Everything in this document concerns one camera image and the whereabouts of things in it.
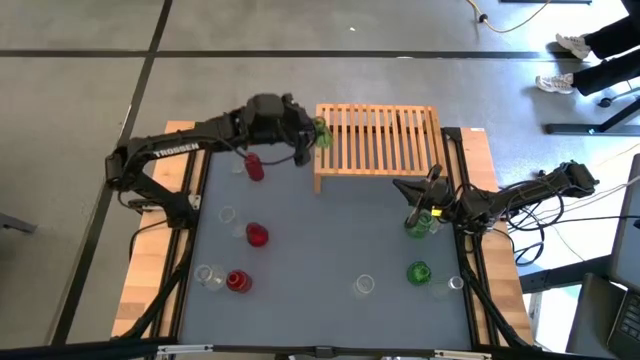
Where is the grey furniture leg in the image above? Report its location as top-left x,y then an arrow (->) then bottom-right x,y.
0,212 -> 39,235

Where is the person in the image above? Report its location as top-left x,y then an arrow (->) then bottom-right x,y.
572,0 -> 640,97

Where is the red flared-rim glass vase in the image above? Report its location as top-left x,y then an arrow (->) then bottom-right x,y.
225,269 -> 253,294

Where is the laptop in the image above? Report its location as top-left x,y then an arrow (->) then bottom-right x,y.
606,292 -> 640,359

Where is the black desk foot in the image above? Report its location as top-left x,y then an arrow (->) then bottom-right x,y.
543,84 -> 640,136

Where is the tall clear glass vase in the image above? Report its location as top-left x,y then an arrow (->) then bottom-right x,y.
218,205 -> 248,239

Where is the red ribbed cylinder vase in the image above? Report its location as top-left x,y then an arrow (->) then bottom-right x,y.
243,152 -> 266,183

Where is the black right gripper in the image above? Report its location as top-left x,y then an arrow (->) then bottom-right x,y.
392,164 -> 466,227

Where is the clear wide-rim glass vase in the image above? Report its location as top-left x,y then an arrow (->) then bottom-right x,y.
352,273 -> 376,299

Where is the person's white shoe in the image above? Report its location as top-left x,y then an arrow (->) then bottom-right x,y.
555,33 -> 592,60
535,72 -> 576,95

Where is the wooden slatted shelf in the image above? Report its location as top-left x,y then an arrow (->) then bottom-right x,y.
313,102 -> 449,195

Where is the clear cut-glass cone vase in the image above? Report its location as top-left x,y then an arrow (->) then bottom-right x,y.
430,274 -> 465,300

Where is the black floor cable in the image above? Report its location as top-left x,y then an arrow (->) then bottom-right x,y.
504,213 -> 640,267

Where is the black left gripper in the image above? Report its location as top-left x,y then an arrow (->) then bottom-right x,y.
243,92 -> 324,168

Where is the black aluminium table frame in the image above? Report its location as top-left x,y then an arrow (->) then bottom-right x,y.
110,124 -> 539,360

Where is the white floor cable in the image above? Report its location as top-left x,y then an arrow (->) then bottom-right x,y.
592,173 -> 640,197

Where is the beige floor cable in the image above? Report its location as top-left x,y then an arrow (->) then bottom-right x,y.
466,0 -> 552,35

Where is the black arm base cable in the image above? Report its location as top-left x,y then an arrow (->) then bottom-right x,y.
128,218 -> 171,262

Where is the red bulbous glass vase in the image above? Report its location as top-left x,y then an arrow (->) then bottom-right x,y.
245,222 -> 270,248

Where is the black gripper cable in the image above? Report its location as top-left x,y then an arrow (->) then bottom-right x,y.
219,132 -> 301,166

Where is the clear wide-bodied glass vase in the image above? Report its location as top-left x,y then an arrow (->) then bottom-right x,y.
193,263 -> 227,293

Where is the black desk leg bar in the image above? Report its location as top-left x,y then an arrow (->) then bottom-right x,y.
518,254 -> 614,295

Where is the squat green glass vase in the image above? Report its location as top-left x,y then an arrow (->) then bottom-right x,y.
406,260 -> 433,287

